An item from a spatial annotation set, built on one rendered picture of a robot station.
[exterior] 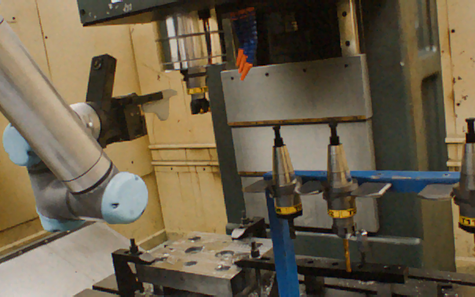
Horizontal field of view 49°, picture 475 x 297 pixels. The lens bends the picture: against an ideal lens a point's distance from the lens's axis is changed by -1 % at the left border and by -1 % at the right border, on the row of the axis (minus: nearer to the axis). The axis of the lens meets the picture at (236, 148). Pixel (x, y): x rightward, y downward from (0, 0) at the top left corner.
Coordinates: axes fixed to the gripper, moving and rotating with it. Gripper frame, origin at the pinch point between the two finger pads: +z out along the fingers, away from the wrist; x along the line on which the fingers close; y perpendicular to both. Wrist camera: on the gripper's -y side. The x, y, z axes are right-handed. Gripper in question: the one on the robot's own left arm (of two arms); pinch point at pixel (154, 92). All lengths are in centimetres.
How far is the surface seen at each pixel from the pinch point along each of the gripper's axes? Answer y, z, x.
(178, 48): -8.0, 8.3, 2.1
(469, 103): 24, 94, 49
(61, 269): 64, 32, -84
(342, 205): 22.1, -4.9, 39.6
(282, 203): 22.4, -4.0, 27.7
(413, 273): 52, 31, 42
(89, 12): -18.0, -3.5, -9.9
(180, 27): -12.2, 8.7, 3.1
